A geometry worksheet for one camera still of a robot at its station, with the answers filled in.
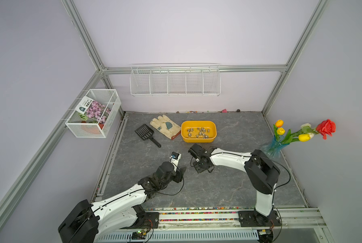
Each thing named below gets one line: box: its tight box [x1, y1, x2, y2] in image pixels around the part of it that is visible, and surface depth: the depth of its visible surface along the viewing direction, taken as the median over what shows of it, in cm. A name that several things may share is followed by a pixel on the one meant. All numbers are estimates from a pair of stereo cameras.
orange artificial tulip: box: [275, 119, 285, 128], surface depth 75 cm
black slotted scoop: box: [134, 123, 162, 148], surface depth 111 cm
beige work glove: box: [149, 114, 181, 140], surface depth 114 cm
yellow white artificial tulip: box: [298, 132, 314, 142], surface depth 71 cm
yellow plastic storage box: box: [181, 119, 218, 144], surface depth 110 cm
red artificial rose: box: [315, 118, 337, 140], surface depth 63 cm
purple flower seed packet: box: [74, 96, 112, 125], surface depth 75 cm
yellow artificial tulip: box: [276, 127, 286, 136], surface depth 72 cm
